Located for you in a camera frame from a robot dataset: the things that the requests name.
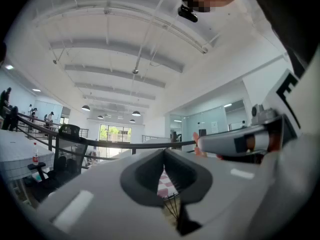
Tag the person's black jacket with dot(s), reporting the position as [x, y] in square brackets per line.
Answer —
[287, 14]

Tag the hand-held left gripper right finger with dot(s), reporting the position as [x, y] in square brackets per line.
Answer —
[225, 191]

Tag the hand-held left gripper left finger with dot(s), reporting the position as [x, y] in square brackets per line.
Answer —
[100, 209]

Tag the black head camera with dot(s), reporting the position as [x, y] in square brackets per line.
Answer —
[187, 13]

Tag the large window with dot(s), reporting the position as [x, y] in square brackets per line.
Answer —
[115, 133]

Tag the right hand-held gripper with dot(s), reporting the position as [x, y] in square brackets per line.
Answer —
[275, 134]

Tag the black equipment with white disc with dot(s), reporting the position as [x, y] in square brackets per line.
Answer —
[68, 130]

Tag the clear bottle red label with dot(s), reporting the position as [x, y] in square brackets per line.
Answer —
[35, 156]

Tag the white gridded table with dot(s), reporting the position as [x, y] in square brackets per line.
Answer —
[15, 146]

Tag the red white checkered cloth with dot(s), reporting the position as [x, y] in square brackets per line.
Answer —
[163, 184]

